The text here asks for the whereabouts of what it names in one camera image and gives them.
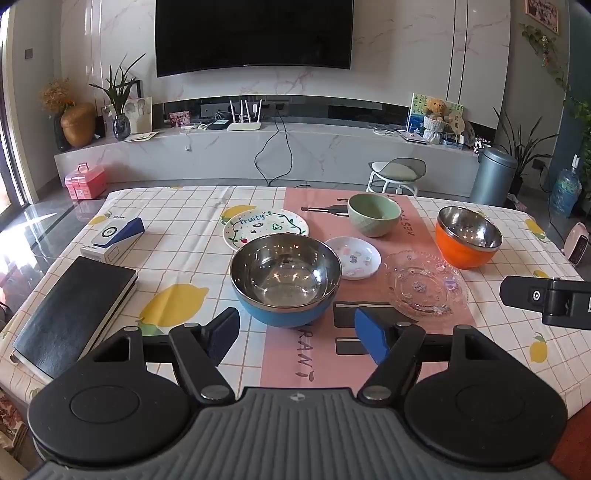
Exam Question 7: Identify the clear glass plate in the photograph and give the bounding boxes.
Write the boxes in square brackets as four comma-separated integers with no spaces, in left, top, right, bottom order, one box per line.
[384,249,469,319]

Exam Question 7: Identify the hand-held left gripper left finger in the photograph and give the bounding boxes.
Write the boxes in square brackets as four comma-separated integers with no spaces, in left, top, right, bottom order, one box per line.
[90,307,241,404]

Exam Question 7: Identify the pink printed placemat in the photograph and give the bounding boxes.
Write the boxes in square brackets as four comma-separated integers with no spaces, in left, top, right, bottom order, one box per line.
[259,187,478,388]

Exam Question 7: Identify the small white sticker plate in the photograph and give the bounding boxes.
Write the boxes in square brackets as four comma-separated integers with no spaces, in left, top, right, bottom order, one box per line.
[324,236,382,281]

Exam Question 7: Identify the plant in blue glass vase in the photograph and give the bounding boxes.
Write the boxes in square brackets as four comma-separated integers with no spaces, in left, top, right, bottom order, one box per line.
[90,53,146,141]

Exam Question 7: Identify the portrait drawing sheet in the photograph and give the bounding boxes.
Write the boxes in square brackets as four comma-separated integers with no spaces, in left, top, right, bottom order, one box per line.
[124,97,153,134]

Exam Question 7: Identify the pink storage box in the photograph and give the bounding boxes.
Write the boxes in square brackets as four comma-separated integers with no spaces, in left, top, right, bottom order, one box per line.
[65,162,107,200]

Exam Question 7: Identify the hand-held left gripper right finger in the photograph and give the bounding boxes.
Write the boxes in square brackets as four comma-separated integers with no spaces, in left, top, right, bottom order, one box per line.
[355,305,502,404]

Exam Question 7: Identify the blue green painting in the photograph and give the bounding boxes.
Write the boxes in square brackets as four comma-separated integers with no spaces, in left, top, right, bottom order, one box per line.
[406,92,465,139]

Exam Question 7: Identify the blue steel bowl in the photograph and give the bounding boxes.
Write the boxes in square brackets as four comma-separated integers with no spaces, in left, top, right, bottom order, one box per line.
[229,233,343,329]

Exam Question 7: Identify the black cable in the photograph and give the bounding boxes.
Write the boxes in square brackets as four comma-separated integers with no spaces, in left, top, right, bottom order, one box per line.
[254,104,294,181]

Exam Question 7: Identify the white router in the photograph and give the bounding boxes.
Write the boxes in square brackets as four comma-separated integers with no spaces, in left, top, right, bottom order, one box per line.
[226,98,263,132]

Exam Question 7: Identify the white woven basket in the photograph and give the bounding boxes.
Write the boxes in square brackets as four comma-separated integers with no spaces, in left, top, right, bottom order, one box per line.
[422,115,446,145]

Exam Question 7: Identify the framed wall picture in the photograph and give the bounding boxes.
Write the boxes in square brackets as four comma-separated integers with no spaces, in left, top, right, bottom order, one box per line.
[525,0,559,34]

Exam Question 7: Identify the brown teddy bear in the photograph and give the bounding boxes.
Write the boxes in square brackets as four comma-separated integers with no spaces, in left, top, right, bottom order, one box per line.
[425,98,450,121]

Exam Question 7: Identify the pink space heater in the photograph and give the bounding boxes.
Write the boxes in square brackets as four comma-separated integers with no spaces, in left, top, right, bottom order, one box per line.
[562,222,591,267]

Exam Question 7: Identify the green ceramic bowl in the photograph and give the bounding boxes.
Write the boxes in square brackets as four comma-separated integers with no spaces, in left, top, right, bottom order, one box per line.
[347,193,402,238]

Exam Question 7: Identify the brown round vase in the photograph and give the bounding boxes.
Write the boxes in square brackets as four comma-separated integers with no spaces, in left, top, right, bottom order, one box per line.
[60,102,97,148]

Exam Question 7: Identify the white and blue box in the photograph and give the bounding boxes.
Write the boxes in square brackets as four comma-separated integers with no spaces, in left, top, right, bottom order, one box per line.
[79,216,146,265]

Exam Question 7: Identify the long-leaf potted plant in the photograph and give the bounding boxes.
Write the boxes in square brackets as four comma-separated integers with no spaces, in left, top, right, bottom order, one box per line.
[493,108,559,197]

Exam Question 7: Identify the grey marble TV console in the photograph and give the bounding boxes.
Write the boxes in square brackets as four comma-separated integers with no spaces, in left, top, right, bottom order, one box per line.
[54,117,481,190]

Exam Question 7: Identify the white fruit-print plate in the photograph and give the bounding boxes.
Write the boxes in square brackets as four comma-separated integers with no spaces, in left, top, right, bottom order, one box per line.
[223,210,309,251]

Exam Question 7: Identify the hanging green vine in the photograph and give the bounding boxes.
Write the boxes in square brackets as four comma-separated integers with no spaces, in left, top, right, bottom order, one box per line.
[522,23,571,90]

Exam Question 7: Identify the grey trash can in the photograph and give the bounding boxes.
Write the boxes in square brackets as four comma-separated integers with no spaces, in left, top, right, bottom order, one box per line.
[471,148,519,207]

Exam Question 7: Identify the leafy green houseplant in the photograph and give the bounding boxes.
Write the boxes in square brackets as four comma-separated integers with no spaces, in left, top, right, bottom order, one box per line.
[562,95,591,185]

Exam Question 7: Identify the black television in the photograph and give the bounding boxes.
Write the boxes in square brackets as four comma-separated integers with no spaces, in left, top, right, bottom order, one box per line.
[154,0,354,78]

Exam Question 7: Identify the white stool with grey backrest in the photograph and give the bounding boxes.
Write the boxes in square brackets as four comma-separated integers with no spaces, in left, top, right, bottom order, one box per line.
[367,158,426,197]

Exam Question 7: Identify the black notebook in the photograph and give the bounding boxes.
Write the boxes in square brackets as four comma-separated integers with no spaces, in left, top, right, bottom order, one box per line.
[11,256,139,381]

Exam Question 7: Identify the orange steel bowl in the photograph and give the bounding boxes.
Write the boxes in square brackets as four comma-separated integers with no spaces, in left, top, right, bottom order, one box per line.
[435,206,503,269]

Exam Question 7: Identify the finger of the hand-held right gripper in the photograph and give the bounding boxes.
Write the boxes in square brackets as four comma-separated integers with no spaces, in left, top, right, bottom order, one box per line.
[500,276,552,309]

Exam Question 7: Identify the dried orange flowers in vase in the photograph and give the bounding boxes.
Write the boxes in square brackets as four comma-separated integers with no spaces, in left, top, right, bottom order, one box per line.
[41,78,75,152]

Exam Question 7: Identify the blue water bottle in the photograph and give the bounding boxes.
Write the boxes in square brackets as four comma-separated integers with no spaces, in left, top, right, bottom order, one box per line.
[549,157,583,217]

